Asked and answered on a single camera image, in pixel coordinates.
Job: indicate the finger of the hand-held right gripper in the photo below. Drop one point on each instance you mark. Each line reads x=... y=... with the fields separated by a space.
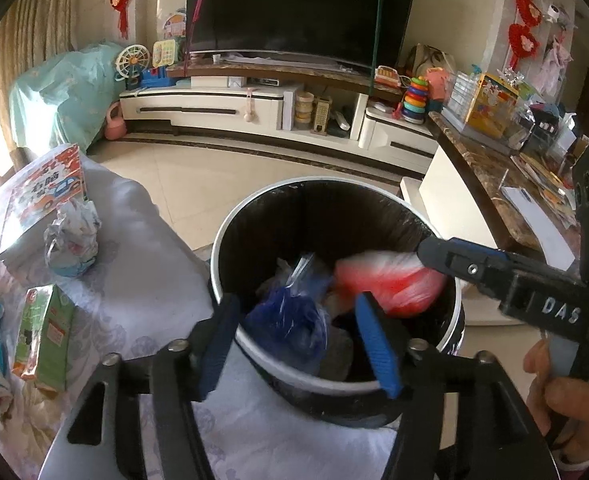
x=474 y=277
x=474 y=249

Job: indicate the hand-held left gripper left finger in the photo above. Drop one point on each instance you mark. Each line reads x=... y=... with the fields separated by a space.
x=219 y=350

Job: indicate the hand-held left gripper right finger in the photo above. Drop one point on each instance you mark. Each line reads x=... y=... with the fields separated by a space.
x=379 y=350

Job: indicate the orange snack bag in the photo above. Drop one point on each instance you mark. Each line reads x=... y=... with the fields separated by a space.
x=394 y=285

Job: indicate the blue snack bag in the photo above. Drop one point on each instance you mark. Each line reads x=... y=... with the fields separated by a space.
x=289 y=320

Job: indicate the round black white-rimmed bin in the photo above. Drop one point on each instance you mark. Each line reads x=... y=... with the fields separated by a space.
x=334 y=215

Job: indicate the green drink carton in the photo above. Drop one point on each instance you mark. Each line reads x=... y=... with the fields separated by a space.
x=44 y=335

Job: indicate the clear plastic wrapper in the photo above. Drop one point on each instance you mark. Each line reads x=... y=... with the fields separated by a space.
x=72 y=245

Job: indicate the person's right hand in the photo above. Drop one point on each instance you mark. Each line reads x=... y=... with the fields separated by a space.
x=574 y=410

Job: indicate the white paper sheet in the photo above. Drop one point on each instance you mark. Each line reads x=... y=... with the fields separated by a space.
x=539 y=225

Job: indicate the yellow printed box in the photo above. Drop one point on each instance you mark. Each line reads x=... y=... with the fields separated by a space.
x=491 y=105

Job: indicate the pink toy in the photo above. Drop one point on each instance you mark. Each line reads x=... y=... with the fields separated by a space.
x=438 y=85

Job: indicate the red toy telephone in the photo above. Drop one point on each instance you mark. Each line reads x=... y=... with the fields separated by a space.
x=387 y=76

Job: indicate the hanging pink clothes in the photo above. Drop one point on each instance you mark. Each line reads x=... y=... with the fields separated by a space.
x=556 y=60

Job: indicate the green stick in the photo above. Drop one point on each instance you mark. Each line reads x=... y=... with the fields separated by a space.
x=377 y=35

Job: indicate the white television cabinet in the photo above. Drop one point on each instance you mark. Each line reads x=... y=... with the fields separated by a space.
x=199 y=105

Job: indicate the pink toy kettle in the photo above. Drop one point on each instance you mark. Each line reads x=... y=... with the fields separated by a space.
x=116 y=125

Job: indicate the blue toy block set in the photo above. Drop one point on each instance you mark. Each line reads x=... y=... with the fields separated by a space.
x=154 y=77

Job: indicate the teal covered armchair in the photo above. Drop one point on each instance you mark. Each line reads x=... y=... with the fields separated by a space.
x=64 y=95

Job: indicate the toy ferris wheel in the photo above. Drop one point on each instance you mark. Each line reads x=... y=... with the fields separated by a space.
x=133 y=62

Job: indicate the black flat television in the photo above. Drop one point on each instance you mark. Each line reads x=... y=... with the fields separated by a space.
x=299 y=5

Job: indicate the toy house sign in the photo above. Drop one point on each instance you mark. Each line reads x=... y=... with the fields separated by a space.
x=174 y=24

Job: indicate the beige curtain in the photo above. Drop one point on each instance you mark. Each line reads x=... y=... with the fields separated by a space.
x=29 y=15

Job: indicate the white security camera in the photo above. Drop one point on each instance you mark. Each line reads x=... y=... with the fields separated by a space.
x=554 y=12

